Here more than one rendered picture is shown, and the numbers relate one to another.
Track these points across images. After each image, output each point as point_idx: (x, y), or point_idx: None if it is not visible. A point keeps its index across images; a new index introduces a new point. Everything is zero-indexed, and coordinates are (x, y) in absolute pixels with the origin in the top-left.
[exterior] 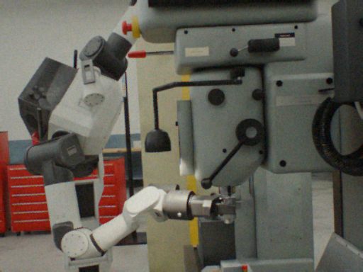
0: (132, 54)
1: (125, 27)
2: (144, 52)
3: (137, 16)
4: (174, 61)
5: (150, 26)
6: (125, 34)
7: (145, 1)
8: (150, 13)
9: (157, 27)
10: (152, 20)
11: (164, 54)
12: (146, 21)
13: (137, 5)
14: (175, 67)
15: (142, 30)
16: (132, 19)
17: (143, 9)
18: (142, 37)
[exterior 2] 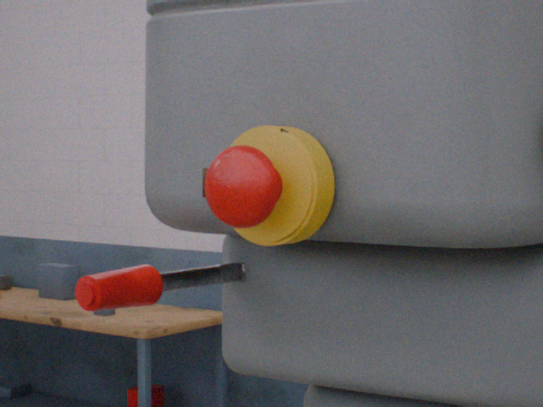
0: (118, 296)
1: (275, 193)
2: (160, 283)
3: (308, 135)
4: (263, 319)
5: (513, 238)
6: (250, 227)
7: (516, 111)
8: (537, 179)
9: (525, 245)
10: (541, 216)
11: (213, 283)
12: (510, 214)
13: (431, 107)
14: (288, 355)
15: (401, 236)
16: (307, 153)
17: (499, 148)
18: (187, 210)
